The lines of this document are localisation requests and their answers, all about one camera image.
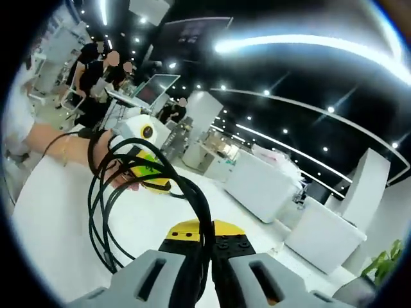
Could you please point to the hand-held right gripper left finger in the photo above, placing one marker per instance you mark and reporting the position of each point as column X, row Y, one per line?
column 135, row 282

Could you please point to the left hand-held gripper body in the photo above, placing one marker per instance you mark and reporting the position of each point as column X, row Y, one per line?
column 135, row 128

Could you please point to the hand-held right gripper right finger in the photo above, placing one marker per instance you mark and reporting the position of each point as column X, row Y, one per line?
column 276, row 285

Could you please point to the white desktop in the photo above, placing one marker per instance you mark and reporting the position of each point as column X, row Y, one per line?
column 154, row 218

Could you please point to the person's left hand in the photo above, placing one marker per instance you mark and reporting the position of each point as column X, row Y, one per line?
column 103, row 153

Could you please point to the white framed monitor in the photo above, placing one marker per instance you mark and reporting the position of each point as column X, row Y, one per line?
column 154, row 91

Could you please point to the white square pillar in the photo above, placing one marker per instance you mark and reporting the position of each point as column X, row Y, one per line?
column 204, row 128
column 366, row 192

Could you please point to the white display shelf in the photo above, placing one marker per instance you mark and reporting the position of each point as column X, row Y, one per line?
column 61, row 57

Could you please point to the green potted plant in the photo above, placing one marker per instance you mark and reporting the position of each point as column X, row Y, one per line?
column 383, row 263

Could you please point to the person's white clothing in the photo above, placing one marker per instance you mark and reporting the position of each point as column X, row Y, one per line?
column 17, row 122

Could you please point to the white plastic bags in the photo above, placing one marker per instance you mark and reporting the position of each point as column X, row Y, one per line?
column 276, row 162

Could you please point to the long ceiling light strip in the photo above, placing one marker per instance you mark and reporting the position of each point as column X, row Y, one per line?
column 289, row 40

